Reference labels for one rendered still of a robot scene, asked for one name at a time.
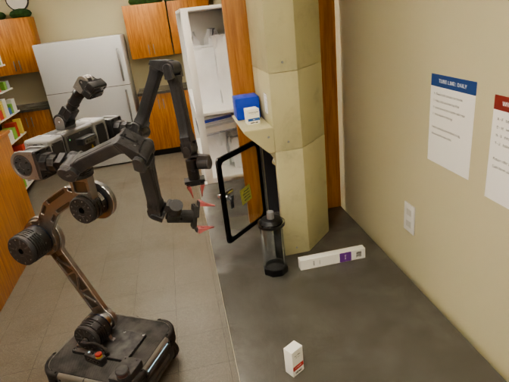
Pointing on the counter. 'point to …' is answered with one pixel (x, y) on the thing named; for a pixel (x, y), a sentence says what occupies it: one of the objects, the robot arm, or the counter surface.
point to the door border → (223, 194)
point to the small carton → (251, 115)
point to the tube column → (283, 34)
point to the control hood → (258, 133)
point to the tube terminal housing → (298, 151)
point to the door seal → (224, 189)
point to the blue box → (240, 101)
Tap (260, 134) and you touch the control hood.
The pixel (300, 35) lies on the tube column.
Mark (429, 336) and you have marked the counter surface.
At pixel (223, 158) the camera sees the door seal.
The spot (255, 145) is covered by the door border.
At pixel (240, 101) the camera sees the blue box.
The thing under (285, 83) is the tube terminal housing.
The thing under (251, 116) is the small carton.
